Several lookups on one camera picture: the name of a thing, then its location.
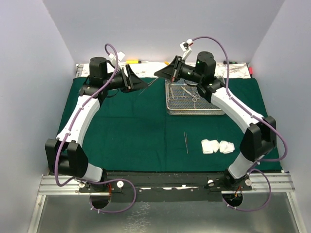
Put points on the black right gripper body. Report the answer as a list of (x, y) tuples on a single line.
[(178, 72)]

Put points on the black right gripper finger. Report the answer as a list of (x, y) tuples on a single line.
[(175, 64), (166, 72)]

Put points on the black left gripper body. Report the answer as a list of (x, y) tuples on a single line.
[(127, 87)]

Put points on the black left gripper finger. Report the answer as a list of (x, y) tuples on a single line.
[(130, 73), (137, 83)]

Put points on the steel tweezers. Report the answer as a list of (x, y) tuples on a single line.
[(148, 85), (186, 142)]

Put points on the steel mesh instrument tray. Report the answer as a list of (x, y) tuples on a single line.
[(187, 106)]

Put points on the dark green surgical cloth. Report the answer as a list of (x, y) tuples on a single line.
[(136, 133)]

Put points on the white gauze pad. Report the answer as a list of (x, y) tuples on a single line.
[(215, 145), (226, 147), (206, 147)]

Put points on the white gauze pad top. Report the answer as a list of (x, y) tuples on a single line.
[(226, 147)]

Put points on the white gauze pad bottom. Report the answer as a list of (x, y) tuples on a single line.
[(206, 147)]

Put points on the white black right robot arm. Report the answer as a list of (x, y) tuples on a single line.
[(259, 132)]

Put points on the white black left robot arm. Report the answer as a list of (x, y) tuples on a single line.
[(64, 153)]

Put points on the steel surgical forceps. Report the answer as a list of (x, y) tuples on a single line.
[(176, 92)]

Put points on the steel surgical scissors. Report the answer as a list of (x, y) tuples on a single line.
[(193, 93)]

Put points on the black green screwdriver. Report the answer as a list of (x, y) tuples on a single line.
[(230, 62)]

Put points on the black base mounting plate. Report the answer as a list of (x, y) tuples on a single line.
[(160, 187)]

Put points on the yellow handled screwdriver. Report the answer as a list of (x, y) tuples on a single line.
[(130, 62)]

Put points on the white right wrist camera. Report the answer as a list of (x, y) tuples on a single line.
[(186, 48)]

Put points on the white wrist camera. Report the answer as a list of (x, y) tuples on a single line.
[(186, 48), (116, 57)]

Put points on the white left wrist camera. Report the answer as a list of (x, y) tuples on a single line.
[(116, 57)]

